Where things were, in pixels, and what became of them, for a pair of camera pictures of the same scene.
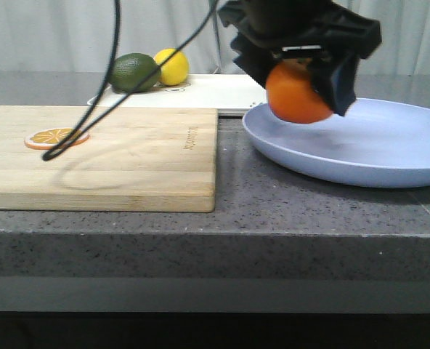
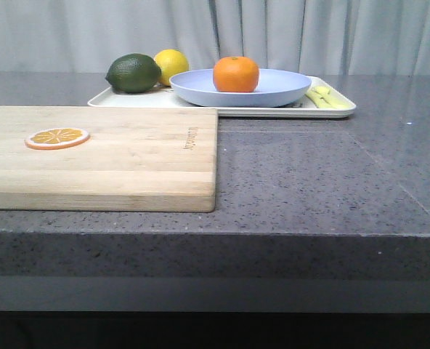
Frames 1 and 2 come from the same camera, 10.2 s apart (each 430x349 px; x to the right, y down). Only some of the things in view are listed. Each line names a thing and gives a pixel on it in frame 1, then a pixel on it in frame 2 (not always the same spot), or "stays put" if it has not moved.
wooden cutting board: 136,158 stays put
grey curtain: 79,35 stays put
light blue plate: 383,142 → 274,87
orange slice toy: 49,139 stays put
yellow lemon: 175,70 stays put
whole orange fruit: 292,94 → 235,75
